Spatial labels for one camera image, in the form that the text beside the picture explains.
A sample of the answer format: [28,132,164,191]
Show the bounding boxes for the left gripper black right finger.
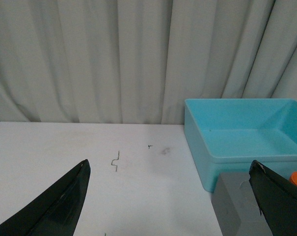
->
[249,160,297,236]

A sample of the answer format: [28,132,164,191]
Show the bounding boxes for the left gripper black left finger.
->
[0,159,91,236]

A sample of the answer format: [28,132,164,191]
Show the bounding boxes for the gray block with round hole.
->
[212,172,272,236]

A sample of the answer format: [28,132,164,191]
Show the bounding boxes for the light blue plastic box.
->
[184,98,297,192]

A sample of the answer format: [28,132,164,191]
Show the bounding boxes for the white pleated curtain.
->
[0,0,297,124]

